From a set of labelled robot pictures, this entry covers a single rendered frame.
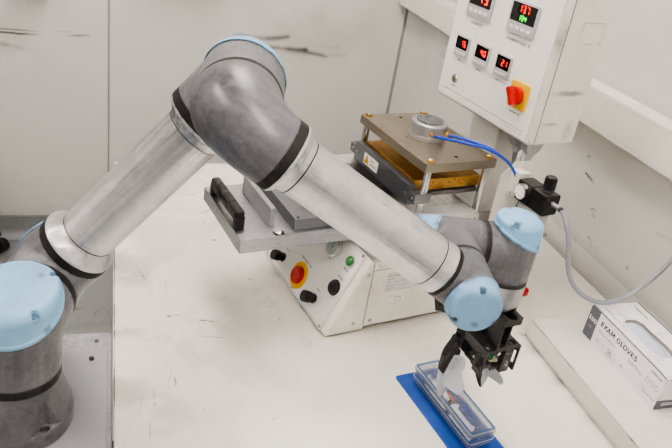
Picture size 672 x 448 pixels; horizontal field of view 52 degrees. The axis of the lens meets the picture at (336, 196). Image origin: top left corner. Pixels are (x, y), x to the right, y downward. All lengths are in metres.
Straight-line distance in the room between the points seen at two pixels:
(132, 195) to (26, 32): 1.89
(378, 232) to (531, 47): 0.70
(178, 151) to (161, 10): 1.87
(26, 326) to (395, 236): 0.48
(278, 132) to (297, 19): 2.10
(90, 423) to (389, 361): 0.58
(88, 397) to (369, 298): 0.57
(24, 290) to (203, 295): 0.58
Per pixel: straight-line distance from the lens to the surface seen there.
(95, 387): 1.17
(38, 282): 1.00
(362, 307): 1.41
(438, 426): 1.29
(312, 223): 1.32
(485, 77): 1.54
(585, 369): 1.47
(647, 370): 1.44
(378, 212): 0.84
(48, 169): 3.02
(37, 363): 1.01
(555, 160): 2.01
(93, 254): 1.05
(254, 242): 1.27
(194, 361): 1.33
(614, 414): 1.40
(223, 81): 0.81
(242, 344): 1.37
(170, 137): 0.94
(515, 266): 1.07
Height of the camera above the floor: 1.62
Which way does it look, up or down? 26 degrees down
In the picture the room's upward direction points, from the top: 10 degrees clockwise
